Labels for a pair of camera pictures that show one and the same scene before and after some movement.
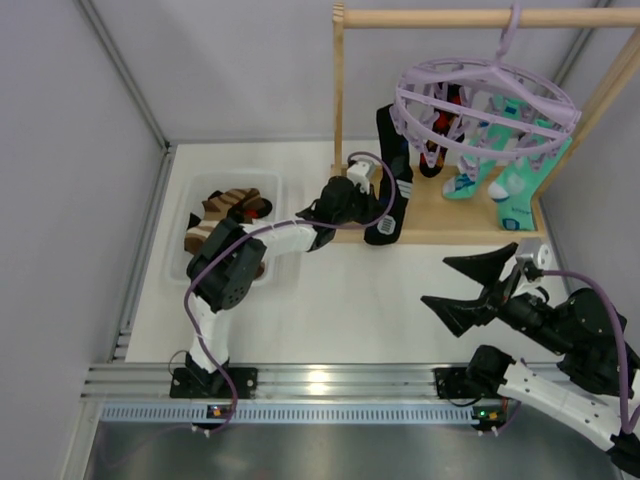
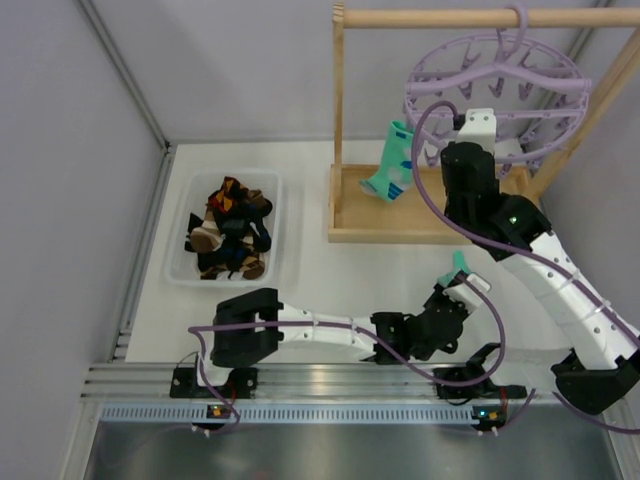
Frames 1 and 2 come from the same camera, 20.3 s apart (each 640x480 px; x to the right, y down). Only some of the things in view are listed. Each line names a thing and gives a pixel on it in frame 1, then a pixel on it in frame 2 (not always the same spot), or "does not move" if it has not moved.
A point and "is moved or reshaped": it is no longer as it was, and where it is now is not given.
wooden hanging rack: (432, 217) does not move
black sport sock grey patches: (397, 180) is moved or reshaped
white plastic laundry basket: (188, 189) does not move
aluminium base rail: (274, 382) does not move
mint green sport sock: (490, 146) → (395, 175)
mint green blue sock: (514, 189) → (459, 262)
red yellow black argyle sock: (448, 131) → (224, 198)
